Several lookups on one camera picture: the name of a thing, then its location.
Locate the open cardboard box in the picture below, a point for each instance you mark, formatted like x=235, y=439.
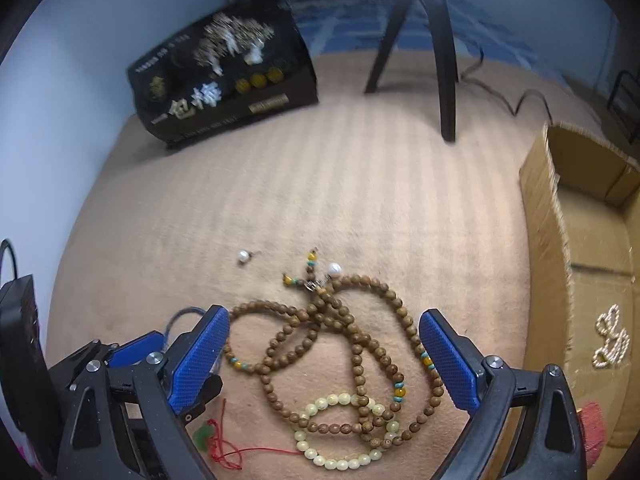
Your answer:
x=581, y=202

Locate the blue patterned bed sheet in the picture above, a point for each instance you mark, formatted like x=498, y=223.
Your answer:
x=346, y=25

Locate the black metal clothes rack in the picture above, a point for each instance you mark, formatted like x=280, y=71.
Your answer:
x=623, y=100

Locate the dark thin bangle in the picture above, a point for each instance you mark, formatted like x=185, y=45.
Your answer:
x=191, y=310

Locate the small pearl earring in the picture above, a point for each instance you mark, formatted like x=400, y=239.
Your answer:
x=244, y=256

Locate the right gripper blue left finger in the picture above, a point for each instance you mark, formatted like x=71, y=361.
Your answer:
x=130, y=422

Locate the black gift box gold print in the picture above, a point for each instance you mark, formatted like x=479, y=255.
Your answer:
x=244, y=62

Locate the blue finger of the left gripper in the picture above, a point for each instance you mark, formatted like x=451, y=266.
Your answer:
x=136, y=350

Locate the black tripod stand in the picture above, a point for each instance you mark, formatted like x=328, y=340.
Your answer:
x=423, y=25

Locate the tan blanket on bed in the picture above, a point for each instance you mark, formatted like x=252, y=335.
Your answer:
x=365, y=181

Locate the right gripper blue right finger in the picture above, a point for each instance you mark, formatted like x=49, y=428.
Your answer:
x=547, y=443

